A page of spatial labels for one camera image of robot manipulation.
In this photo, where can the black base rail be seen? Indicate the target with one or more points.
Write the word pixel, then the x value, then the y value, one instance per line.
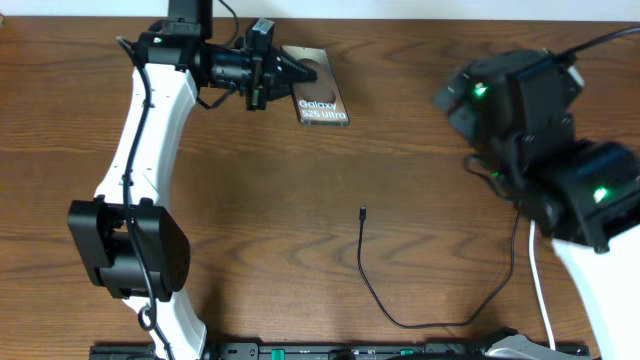
pixel 503 344

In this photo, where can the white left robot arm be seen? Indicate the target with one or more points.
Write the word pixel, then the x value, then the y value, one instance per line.
pixel 125 235

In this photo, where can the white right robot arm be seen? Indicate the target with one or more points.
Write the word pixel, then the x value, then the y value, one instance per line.
pixel 513 110

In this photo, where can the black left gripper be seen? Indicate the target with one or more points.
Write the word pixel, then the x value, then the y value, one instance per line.
pixel 274 81

